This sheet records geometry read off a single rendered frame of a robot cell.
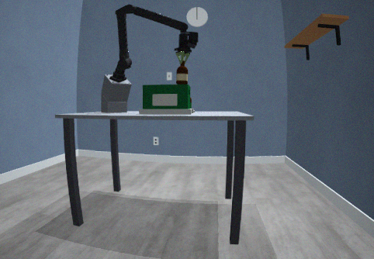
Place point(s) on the green bottle crate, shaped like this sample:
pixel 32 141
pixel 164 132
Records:
pixel 167 97

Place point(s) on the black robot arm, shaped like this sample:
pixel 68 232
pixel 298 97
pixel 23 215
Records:
pixel 124 59

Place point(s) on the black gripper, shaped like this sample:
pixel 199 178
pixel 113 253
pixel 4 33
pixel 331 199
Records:
pixel 181 51

